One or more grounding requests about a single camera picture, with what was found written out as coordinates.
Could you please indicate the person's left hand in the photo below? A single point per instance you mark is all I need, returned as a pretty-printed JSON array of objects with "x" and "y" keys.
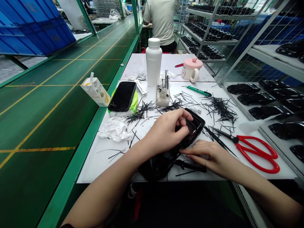
[{"x": 161, "y": 133}]

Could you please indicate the person's right hand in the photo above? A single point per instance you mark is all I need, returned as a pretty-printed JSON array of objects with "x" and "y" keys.
[{"x": 211, "y": 158}]

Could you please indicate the person's right fingers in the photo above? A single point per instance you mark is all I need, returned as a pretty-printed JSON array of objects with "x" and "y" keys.
[{"x": 193, "y": 152}]

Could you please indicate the glossy black toy car shell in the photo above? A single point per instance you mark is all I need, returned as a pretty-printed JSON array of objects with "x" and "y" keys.
[{"x": 164, "y": 164}]

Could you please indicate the pile of small silver screws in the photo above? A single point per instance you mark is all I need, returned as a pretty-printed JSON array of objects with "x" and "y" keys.
[{"x": 196, "y": 110}]

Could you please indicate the pile of black plastic strips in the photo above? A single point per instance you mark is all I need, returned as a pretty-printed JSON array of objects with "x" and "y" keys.
[{"x": 221, "y": 107}]

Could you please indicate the white tool holder block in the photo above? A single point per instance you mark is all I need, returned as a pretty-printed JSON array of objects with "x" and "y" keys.
[{"x": 163, "y": 99}]

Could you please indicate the green pen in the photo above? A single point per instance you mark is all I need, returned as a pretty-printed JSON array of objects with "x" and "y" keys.
[{"x": 198, "y": 91}]

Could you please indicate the yellow-green tissue packet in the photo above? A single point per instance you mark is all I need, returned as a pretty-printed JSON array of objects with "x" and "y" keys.
[{"x": 134, "y": 105}]

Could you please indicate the metal tweezers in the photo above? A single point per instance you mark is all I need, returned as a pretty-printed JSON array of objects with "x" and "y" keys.
[{"x": 166, "y": 80}]

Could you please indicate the crumpled white tissue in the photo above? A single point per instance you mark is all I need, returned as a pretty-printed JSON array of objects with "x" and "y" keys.
[{"x": 116, "y": 129}]

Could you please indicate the white work board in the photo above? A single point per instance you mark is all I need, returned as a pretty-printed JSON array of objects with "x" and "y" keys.
[{"x": 114, "y": 164}]

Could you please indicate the group of black car shells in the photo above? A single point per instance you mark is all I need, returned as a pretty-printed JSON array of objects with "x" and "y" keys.
[{"x": 255, "y": 98}]

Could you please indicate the small white oblong box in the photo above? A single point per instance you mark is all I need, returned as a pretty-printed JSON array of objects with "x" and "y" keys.
[{"x": 140, "y": 88}]

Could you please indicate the white mug with pink lid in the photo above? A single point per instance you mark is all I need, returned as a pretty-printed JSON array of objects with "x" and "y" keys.
[{"x": 190, "y": 69}]

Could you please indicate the red pen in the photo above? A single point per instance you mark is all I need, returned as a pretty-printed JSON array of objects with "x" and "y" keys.
[{"x": 179, "y": 65}]

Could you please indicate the black smartphone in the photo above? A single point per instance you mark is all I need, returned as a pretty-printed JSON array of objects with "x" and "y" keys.
[{"x": 122, "y": 96}]

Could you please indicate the small bag of metal parts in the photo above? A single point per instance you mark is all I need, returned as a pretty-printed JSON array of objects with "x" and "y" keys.
[{"x": 141, "y": 76}]

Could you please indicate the white plastic bottle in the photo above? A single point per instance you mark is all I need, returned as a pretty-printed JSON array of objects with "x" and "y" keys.
[{"x": 154, "y": 64}]

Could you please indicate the juice carton with straw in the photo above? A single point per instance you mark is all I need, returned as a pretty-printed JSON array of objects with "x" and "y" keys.
[{"x": 96, "y": 91}]

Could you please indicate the grey metal shelf rack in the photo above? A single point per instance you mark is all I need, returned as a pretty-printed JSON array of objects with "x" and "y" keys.
[{"x": 261, "y": 40}]

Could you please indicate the green conveyor belt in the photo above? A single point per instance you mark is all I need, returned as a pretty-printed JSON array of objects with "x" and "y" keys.
[{"x": 47, "y": 107}]

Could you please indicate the white plastic bag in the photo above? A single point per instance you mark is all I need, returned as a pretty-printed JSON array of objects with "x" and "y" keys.
[{"x": 115, "y": 14}]

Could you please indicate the stack of blue crates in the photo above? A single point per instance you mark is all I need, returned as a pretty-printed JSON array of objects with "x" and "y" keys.
[{"x": 35, "y": 26}]

